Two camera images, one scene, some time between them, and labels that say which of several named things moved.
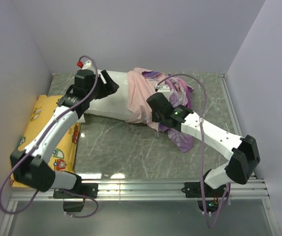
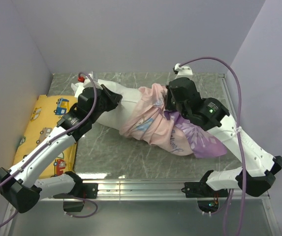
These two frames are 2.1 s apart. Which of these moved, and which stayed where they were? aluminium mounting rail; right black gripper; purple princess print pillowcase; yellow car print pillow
Moved: right black gripper; purple princess print pillowcase
Stayed: aluminium mounting rail; yellow car print pillow
